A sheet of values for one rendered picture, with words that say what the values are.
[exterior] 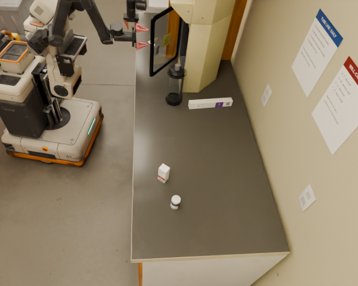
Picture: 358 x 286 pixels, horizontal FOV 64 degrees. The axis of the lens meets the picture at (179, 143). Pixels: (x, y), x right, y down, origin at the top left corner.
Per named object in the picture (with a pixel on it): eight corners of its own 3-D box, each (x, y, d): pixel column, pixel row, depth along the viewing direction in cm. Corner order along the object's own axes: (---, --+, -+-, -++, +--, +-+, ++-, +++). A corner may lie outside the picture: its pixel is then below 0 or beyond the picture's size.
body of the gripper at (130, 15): (138, 21, 191) (138, 10, 185) (123, 20, 190) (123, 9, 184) (138, 16, 195) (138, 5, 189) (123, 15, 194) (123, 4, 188)
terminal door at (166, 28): (177, 57, 202) (183, -1, 171) (150, 78, 185) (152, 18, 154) (176, 57, 202) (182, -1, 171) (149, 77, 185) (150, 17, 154)
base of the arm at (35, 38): (36, 31, 167) (26, 42, 159) (44, 25, 163) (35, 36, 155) (48, 43, 172) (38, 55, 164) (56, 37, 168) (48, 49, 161)
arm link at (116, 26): (102, 32, 173) (103, 45, 172) (99, 20, 162) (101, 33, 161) (122, 30, 175) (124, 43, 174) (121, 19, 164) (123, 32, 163)
